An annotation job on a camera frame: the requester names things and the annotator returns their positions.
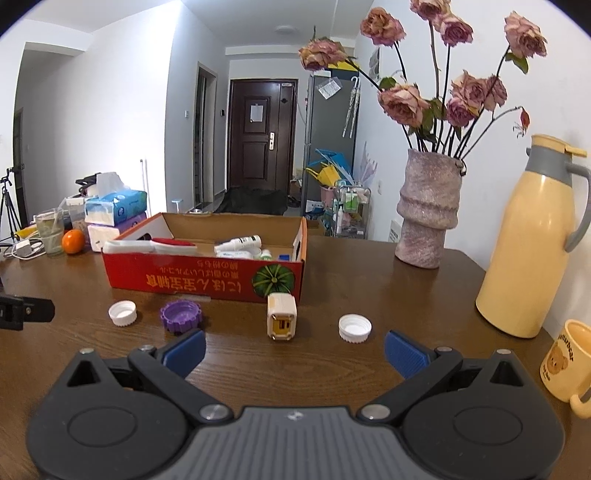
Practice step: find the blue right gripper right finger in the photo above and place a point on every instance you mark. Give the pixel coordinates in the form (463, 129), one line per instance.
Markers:
(409, 357)

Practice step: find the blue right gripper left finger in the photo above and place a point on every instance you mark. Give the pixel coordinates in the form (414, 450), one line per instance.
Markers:
(176, 359)

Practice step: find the white bottle cap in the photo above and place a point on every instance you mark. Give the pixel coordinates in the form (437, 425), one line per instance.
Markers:
(354, 328)
(123, 313)

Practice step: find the cream cube charger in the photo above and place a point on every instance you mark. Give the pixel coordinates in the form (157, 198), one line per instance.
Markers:
(281, 316)

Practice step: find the red white lint brush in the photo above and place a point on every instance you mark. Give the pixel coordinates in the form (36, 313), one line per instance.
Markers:
(175, 247)

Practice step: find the small white medicine bottle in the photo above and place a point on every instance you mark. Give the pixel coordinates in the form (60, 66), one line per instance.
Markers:
(247, 243)

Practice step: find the clear jar white pellets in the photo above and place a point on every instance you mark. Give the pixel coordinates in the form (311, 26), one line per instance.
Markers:
(237, 254)

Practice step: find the grey tape roll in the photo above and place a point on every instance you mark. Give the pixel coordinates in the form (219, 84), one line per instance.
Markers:
(127, 246)

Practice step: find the green spray bottle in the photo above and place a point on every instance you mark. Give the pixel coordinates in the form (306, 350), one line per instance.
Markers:
(266, 255)

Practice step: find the purple jar lid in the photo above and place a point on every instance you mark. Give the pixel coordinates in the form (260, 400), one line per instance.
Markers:
(180, 316)

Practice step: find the white power adapter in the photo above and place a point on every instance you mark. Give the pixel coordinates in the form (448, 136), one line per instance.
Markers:
(27, 249)

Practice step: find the orange fruit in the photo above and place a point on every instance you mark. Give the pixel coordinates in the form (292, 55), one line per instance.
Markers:
(73, 242)

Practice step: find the glass cup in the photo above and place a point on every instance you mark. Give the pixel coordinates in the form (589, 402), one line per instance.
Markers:
(50, 226)

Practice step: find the purple tissue pack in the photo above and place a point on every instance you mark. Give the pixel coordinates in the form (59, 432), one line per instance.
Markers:
(100, 234)

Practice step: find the red cardboard box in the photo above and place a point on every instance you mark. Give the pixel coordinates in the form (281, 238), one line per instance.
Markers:
(205, 274)

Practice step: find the clear food container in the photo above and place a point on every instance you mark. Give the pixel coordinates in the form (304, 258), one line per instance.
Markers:
(75, 206)

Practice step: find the yellow thermos jug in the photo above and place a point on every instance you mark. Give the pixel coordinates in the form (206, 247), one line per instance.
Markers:
(537, 234)

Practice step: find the blue tissue pack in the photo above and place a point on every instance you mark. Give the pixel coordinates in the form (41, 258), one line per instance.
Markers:
(115, 208)

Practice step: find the pink textured vase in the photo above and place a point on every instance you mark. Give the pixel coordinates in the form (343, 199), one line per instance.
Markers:
(429, 203)

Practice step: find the yellow bear mug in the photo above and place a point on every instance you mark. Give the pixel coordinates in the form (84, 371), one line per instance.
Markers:
(566, 369)

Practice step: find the black bag on floor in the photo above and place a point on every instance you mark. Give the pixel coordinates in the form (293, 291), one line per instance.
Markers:
(243, 200)

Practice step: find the dark brown door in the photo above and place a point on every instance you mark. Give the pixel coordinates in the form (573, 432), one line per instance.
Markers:
(261, 133)

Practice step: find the grey refrigerator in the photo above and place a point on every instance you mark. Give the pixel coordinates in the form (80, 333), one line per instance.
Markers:
(328, 124)

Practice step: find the wire trolley rack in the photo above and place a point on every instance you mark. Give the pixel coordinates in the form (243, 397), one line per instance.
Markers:
(350, 211)

